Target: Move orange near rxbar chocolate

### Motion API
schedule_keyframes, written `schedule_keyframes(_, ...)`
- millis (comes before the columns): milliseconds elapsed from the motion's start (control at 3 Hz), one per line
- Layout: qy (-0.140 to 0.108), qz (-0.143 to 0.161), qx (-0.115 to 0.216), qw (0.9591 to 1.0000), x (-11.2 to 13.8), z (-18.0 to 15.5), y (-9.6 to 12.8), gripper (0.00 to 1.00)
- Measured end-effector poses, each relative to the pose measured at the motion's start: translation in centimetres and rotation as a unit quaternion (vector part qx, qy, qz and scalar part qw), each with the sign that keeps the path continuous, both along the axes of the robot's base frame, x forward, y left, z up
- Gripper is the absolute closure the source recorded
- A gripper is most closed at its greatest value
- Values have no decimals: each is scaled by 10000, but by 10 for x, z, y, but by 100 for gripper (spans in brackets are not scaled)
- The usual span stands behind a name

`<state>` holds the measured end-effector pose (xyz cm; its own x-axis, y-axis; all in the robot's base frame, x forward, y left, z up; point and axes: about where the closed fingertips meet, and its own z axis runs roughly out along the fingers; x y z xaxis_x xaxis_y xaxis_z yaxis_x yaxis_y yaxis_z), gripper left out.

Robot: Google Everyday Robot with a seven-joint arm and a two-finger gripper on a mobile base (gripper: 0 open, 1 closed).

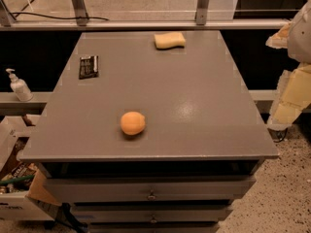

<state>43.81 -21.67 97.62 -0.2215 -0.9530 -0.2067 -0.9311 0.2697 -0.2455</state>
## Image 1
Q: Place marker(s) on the grey drawer cabinet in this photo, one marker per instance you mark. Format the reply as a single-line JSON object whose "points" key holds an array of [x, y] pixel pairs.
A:
{"points": [[203, 142]]}

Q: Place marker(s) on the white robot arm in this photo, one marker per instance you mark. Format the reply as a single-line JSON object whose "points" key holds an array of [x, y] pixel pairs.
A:
{"points": [[299, 40]]}

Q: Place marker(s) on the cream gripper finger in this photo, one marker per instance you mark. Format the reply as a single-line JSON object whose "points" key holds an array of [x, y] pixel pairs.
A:
{"points": [[279, 40], [293, 96]]}

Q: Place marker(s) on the white pump bottle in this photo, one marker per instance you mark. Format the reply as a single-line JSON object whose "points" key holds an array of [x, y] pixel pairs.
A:
{"points": [[19, 86]]}

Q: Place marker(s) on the yellow sponge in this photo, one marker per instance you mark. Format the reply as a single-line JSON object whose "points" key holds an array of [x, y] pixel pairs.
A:
{"points": [[169, 40]]}

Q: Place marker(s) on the black rxbar chocolate wrapper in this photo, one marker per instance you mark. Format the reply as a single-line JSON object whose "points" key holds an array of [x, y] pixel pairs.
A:
{"points": [[88, 67]]}

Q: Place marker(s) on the white box with snacks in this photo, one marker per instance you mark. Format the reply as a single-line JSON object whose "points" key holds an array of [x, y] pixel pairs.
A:
{"points": [[16, 177]]}

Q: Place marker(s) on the metal guard rail frame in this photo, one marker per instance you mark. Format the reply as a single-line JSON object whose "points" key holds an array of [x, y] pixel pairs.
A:
{"points": [[105, 15]]}

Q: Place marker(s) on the orange fruit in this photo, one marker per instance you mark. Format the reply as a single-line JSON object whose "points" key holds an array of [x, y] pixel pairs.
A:
{"points": [[133, 123]]}

